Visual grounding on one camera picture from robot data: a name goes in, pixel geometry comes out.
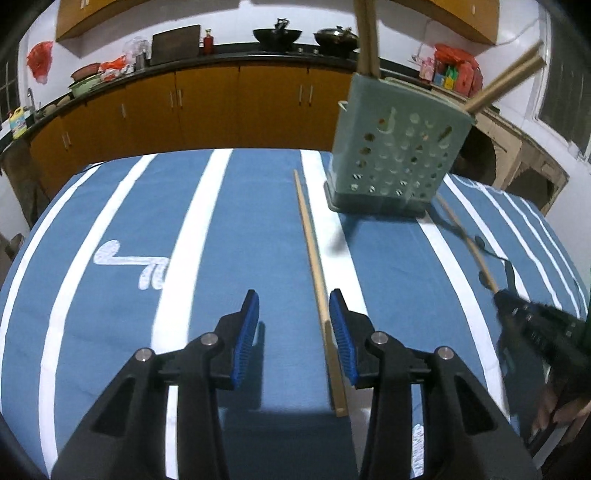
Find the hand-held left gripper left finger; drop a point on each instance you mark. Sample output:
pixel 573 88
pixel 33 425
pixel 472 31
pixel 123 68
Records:
pixel 244 341

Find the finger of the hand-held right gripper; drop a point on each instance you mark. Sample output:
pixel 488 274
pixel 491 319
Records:
pixel 510 307

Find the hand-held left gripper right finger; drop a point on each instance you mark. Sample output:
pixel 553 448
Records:
pixel 344 341

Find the green perforated utensil holder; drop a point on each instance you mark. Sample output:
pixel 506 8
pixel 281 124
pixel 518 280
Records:
pixel 392 157

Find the person's right hand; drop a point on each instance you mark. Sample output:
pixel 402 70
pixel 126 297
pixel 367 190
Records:
pixel 561 410

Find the blue striped tablecloth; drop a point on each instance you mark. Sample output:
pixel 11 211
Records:
pixel 115 300

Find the white cup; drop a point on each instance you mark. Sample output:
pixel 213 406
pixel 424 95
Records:
pixel 574 150

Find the worn white wooden table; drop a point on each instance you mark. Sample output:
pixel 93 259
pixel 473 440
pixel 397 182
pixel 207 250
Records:
pixel 508 134

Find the white framed barred window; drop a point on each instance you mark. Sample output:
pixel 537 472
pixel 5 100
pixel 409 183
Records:
pixel 568 83

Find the green and yellow bottle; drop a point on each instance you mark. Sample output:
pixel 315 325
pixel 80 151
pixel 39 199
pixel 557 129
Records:
pixel 450 78

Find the orange base cabinets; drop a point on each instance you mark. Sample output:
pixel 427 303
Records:
pixel 207 106

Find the pink bottle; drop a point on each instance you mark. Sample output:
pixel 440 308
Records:
pixel 427 71

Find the red bag over bottles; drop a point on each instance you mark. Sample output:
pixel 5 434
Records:
pixel 457 55

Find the dark cloth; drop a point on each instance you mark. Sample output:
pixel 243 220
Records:
pixel 23 189

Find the black kitchen countertop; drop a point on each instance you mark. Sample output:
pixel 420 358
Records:
pixel 194 60

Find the black gas stove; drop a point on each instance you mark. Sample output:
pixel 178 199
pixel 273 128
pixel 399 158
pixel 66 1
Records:
pixel 307 50

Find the slim red bottle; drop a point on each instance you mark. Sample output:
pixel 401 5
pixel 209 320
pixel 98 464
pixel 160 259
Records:
pixel 209 44

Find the metal canister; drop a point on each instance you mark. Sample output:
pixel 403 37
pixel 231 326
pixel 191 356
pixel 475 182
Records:
pixel 141 60

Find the wok with steel lid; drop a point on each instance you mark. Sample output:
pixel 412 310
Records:
pixel 336 40

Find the green enamel basin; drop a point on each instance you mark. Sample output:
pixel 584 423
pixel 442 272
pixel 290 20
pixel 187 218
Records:
pixel 84 85

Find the dark wooden cutting board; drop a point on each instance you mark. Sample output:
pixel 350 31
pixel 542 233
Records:
pixel 175 45

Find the orange plastic bag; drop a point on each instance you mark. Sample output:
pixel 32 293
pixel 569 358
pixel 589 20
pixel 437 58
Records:
pixel 115 66

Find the black wok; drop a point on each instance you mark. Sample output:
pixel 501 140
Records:
pixel 277 37

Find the yellow detergent bottle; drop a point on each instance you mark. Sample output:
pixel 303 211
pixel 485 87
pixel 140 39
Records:
pixel 18 124

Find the red plastic basin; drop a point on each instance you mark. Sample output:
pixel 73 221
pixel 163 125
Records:
pixel 85 70

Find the clear plastic bag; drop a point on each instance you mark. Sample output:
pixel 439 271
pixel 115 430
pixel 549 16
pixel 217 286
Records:
pixel 136 46

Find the metal sink faucet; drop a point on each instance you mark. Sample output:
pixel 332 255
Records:
pixel 31 99

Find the dark barred window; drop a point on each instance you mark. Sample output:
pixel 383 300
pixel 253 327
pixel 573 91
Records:
pixel 9 92

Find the red plastic bag on hook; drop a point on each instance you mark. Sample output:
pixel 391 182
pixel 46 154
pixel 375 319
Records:
pixel 40 60

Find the stepped orange wall cabinets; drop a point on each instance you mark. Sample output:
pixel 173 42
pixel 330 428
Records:
pixel 466 18

